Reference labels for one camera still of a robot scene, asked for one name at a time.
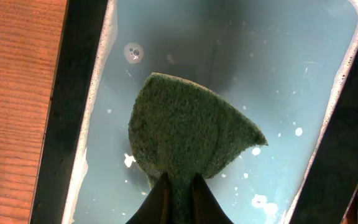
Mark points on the black rectangular water tray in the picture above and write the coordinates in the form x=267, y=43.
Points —
x=283, y=64

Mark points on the green scrubbing sponge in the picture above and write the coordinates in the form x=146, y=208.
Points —
x=181, y=128

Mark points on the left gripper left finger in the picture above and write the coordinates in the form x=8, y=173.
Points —
x=156, y=208

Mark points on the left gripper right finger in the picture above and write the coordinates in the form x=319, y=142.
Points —
x=205, y=209

